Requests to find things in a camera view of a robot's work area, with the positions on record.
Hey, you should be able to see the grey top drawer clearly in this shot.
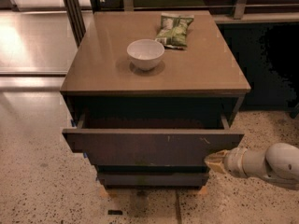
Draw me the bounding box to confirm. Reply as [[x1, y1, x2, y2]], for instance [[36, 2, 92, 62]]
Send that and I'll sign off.
[[63, 118, 244, 167]]

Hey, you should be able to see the grey drawer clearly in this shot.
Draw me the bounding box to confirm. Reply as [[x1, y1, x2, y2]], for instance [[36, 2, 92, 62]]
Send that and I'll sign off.
[[97, 173, 208, 187], [63, 118, 244, 167]]

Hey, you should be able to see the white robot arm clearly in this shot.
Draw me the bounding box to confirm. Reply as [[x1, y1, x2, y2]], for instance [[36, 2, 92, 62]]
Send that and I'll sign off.
[[205, 143, 299, 190]]

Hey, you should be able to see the brown drawer cabinet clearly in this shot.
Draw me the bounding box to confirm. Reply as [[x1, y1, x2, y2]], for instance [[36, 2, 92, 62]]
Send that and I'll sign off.
[[60, 10, 252, 191]]

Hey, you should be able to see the grey lower drawer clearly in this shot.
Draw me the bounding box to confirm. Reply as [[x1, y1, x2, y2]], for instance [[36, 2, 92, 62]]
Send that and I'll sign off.
[[97, 173, 208, 187]]

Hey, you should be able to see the white ceramic bowl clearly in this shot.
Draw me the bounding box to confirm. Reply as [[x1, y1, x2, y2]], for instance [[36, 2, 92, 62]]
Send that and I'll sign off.
[[127, 39, 164, 71]]

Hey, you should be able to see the green snack bag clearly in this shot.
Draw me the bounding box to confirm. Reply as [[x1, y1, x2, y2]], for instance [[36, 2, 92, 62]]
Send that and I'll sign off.
[[155, 13, 194, 49]]

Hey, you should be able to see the metal railing frame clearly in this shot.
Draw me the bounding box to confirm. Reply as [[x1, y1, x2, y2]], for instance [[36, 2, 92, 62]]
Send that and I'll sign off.
[[64, 0, 299, 40]]

